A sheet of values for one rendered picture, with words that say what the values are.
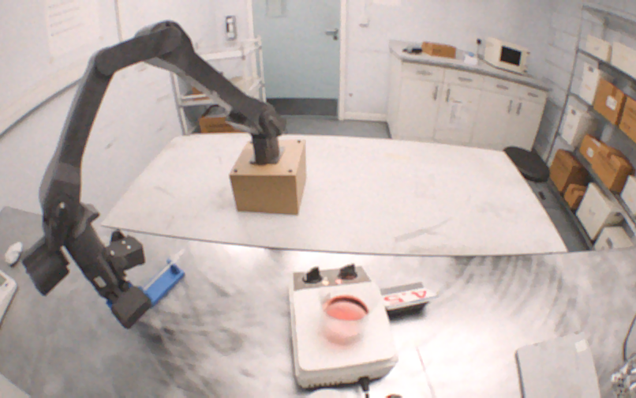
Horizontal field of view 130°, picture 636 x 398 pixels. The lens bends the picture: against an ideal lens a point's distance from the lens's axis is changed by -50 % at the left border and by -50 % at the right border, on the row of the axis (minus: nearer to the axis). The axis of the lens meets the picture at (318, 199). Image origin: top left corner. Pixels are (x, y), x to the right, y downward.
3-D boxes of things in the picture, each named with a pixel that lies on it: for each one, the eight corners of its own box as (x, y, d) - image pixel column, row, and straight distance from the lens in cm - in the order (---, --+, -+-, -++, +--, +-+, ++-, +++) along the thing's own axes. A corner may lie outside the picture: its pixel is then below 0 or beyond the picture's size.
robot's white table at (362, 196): (225, 282, 169) (175, 136, 113) (440, 295, 168) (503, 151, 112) (200, 358, 151) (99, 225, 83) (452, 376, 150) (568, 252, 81)
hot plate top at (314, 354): (292, 293, 41) (291, 289, 41) (376, 283, 43) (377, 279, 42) (299, 373, 36) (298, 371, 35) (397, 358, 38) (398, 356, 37)
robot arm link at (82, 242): (86, 191, 46) (41, 227, 46) (96, 205, 41) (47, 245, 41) (104, 227, 49) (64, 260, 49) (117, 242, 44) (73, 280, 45)
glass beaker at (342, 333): (319, 352, 37) (318, 322, 29) (316, 309, 39) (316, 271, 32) (376, 347, 37) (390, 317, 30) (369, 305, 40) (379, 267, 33)
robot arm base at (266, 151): (258, 147, 69) (254, 124, 66) (285, 148, 66) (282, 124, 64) (248, 164, 63) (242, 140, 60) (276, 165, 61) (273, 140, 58)
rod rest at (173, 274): (175, 266, 60) (169, 254, 58) (186, 274, 58) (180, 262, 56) (142, 298, 59) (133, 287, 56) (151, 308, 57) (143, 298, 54)
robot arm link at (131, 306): (98, 300, 39) (129, 270, 39) (60, 238, 55) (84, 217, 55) (129, 332, 45) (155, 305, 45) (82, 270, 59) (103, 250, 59)
